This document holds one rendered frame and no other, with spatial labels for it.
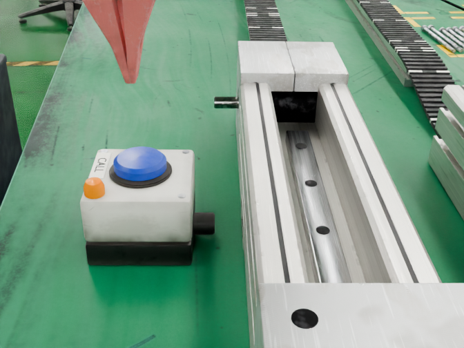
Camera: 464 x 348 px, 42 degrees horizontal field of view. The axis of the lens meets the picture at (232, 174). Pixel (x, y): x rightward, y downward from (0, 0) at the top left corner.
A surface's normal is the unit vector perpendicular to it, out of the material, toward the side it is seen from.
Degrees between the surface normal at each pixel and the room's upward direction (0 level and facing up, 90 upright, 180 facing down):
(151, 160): 3
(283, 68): 0
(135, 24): 111
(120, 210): 90
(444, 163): 90
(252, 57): 0
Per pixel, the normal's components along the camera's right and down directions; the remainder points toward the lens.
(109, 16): -0.01, 0.79
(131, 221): 0.02, 0.51
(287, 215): 0.02, -0.86
